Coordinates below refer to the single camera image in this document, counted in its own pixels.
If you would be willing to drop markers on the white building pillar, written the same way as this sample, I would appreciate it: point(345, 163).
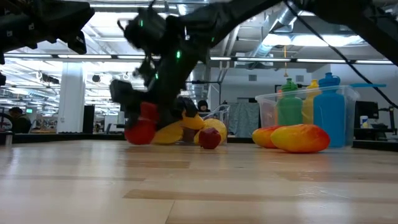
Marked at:
point(71, 99)

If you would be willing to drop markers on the red yellow toy mango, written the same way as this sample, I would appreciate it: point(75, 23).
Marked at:
point(300, 138)
point(262, 137)

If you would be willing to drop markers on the yellow toy starfruit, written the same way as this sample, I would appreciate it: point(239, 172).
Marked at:
point(169, 134)

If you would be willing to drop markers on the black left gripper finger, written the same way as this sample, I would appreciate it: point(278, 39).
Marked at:
point(62, 18)
point(81, 42)

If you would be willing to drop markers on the smooth silver air duct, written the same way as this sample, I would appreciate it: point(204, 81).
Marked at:
point(280, 23)

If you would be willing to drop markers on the blue squeeze bottle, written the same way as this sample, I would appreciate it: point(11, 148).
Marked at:
point(329, 118)

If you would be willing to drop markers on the black upright panel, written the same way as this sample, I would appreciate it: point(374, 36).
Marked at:
point(88, 119)

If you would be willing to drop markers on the small grey metal cup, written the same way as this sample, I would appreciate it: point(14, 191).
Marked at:
point(8, 138)

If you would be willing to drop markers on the small dark red toy fruit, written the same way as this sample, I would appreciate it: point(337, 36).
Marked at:
point(210, 139)

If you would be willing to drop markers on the long horizontal light bar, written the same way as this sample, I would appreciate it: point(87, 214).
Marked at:
point(264, 59)

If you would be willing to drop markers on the clear plastic bottle bin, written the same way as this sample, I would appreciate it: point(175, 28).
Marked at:
point(267, 109)

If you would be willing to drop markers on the green squeeze bottle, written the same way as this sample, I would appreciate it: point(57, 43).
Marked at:
point(289, 109)

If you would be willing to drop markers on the grey fabric cover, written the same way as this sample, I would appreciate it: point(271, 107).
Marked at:
point(245, 118)

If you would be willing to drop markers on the black computer monitor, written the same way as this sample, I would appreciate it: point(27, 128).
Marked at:
point(367, 109)

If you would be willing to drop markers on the person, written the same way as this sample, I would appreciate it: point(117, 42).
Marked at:
point(20, 123)
point(203, 105)

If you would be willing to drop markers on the yellow squeeze bottle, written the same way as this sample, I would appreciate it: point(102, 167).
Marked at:
point(310, 105)

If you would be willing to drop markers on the clear plastic fruit bin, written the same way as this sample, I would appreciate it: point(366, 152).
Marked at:
point(222, 112)

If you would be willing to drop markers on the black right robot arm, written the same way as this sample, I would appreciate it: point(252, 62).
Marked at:
point(357, 18)

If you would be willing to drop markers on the yellow toy pear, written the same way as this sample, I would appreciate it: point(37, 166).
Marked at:
point(217, 124)

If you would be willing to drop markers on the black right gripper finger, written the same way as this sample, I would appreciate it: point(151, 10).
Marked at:
point(124, 93)
point(186, 107)

